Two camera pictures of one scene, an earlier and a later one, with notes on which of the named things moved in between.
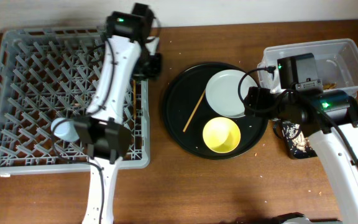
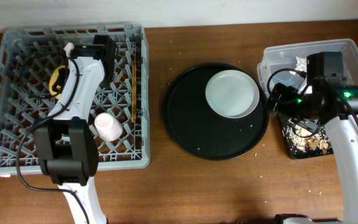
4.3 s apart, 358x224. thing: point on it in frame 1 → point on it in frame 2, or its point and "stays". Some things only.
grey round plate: [222, 93] stays
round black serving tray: [185, 114] stays
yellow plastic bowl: [221, 134] → [57, 79]
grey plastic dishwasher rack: [37, 76] stays
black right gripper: [256, 102] → [283, 106]
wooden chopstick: [195, 107] → [135, 91]
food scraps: [298, 139] stays
